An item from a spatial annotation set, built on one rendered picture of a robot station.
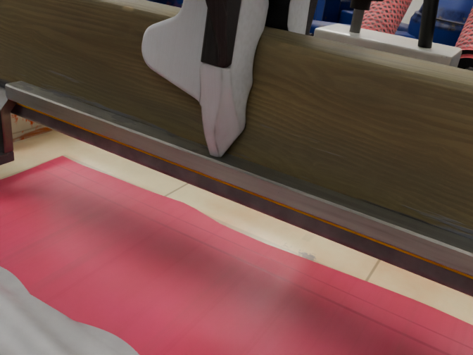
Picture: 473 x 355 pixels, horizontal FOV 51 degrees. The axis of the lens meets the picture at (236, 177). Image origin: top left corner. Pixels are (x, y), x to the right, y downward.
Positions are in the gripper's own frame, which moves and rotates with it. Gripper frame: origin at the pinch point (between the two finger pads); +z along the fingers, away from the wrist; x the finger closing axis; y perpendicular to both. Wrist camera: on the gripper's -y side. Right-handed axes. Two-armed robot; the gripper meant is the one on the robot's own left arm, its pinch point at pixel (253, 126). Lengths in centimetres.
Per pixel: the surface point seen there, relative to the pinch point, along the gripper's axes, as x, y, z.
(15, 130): -3.7, 25.3, 8.8
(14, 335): 11.8, 5.3, 9.3
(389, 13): -42.1, 4.6, -2.8
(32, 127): -5.5, 25.3, 9.0
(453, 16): -71, 1, -1
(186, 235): -1.4, 4.6, 9.8
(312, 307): -0.1, -5.5, 9.8
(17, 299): 10.1, 7.3, 9.3
